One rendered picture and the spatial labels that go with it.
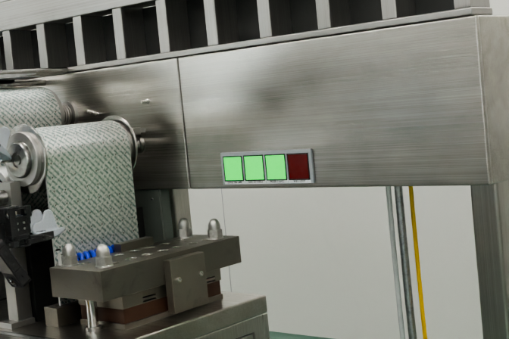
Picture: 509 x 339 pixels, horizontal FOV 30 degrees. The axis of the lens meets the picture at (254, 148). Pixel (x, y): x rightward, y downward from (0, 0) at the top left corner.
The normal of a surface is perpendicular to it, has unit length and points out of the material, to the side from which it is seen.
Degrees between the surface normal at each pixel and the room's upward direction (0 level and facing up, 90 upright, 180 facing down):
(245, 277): 90
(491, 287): 90
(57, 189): 90
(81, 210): 90
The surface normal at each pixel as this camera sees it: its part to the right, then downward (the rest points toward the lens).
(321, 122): -0.66, 0.10
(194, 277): 0.75, -0.04
